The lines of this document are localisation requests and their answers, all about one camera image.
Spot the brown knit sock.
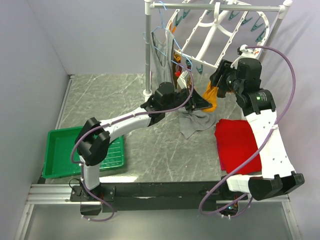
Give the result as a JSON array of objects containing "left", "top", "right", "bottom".
[{"left": 217, "top": 87, "right": 226, "bottom": 98}]

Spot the white clothes rack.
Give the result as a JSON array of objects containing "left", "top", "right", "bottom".
[{"left": 143, "top": 0, "right": 293, "bottom": 98}]

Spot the grey tank top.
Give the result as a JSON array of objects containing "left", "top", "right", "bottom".
[{"left": 150, "top": 32, "right": 216, "bottom": 139}]

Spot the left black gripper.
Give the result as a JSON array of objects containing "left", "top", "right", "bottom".
[{"left": 163, "top": 85, "right": 213, "bottom": 113}]

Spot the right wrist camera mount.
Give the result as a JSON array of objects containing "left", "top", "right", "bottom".
[{"left": 233, "top": 44, "right": 260, "bottom": 69}]

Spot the white clip sock hanger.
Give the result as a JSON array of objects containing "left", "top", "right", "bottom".
[{"left": 174, "top": 0, "right": 271, "bottom": 74}]

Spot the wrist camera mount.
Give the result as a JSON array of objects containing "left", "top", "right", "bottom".
[
  {"left": 174, "top": 70, "right": 189, "bottom": 89},
  {"left": 233, "top": 44, "right": 260, "bottom": 69}
]

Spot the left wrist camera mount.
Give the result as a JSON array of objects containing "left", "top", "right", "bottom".
[{"left": 174, "top": 70, "right": 189, "bottom": 89}]

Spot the green plastic tray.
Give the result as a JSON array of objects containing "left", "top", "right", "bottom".
[{"left": 42, "top": 126, "right": 125, "bottom": 179}]

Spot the mustard yellow sock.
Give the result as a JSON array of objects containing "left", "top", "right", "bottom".
[{"left": 202, "top": 82, "right": 218, "bottom": 113}]

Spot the red folded cloth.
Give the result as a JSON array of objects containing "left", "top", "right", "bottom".
[{"left": 214, "top": 119, "right": 258, "bottom": 174}]

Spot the black base beam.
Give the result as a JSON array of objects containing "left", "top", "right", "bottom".
[{"left": 70, "top": 181, "right": 243, "bottom": 216}]

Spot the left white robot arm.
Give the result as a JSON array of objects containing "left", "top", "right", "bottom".
[{"left": 70, "top": 83, "right": 212, "bottom": 201}]

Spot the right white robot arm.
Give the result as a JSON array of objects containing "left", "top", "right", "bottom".
[{"left": 209, "top": 57, "right": 305, "bottom": 201}]

